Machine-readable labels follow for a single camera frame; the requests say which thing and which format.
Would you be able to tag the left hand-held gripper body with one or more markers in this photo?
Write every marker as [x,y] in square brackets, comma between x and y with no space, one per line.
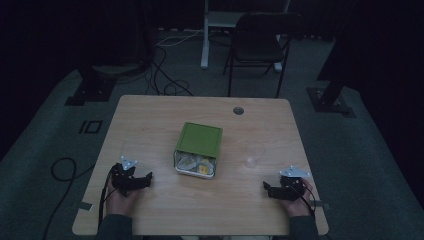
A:
[124,176]

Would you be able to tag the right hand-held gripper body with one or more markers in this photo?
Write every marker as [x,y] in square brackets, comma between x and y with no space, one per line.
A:
[292,186]

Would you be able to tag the person's right hand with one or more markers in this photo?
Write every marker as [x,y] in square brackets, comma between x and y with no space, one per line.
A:
[299,206]

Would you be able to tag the person's left hand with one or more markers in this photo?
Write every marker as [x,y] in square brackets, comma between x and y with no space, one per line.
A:
[120,202]

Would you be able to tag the white tea bag packet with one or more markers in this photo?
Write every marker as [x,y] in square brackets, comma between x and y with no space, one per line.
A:
[186,162]

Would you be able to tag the yellow tea bag packet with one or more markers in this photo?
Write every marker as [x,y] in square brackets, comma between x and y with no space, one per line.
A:
[204,168]

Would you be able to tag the green tin box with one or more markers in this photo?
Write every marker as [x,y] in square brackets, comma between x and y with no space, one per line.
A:
[199,146]

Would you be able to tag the round table grommet hole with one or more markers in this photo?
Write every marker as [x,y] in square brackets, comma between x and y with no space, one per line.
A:
[238,110]

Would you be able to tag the dark stand base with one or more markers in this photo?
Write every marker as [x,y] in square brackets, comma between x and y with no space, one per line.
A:
[93,88]

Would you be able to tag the black folding chair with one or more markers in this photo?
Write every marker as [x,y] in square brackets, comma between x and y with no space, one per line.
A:
[258,43]

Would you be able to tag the dark stand with base plate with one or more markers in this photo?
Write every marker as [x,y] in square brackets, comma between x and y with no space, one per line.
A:
[330,100]

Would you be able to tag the white desk frame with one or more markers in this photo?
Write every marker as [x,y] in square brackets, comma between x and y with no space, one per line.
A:
[206,36]

